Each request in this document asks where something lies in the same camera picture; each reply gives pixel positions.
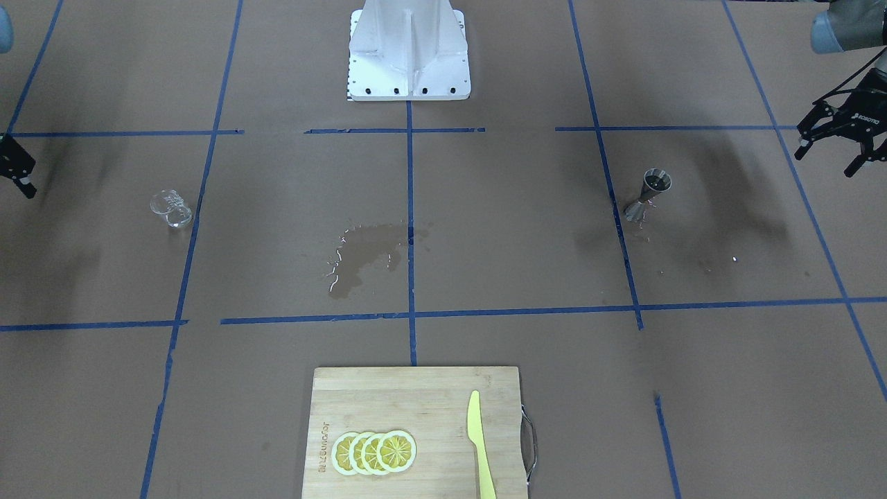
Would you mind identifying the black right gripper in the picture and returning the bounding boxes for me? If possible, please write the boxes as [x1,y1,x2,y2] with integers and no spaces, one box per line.
[1,134,36,199]

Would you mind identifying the yellow plastic knife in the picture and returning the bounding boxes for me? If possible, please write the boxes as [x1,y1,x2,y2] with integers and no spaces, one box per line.
[466,389,497,498]

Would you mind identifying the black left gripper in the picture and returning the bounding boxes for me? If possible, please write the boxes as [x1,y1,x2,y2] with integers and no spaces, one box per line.
[794,69,886,178]

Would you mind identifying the front lemon slice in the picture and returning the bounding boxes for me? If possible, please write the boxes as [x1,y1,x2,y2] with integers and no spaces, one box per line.
[377,430,417,473]

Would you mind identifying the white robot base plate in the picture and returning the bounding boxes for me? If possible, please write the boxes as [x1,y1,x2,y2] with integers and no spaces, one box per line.
[346,1,472,102]

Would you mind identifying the clear glass cup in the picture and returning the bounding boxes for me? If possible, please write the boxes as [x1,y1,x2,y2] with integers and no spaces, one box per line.
[150,189,193,229]

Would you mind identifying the lemon slice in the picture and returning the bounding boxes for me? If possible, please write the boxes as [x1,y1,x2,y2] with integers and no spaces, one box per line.
[348,432,374,475]
[377,430,417,473]
[359,433,389,476]
[332,432,359,476]

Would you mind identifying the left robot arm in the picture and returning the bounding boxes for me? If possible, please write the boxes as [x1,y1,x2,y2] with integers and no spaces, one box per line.
[794,1,886,177]

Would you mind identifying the wooden cutting board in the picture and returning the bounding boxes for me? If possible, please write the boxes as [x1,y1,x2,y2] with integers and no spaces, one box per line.
[301,367,529,498]

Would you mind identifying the steel jigger measuring cup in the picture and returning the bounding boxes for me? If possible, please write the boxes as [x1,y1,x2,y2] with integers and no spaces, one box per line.
[623,168,672,223]

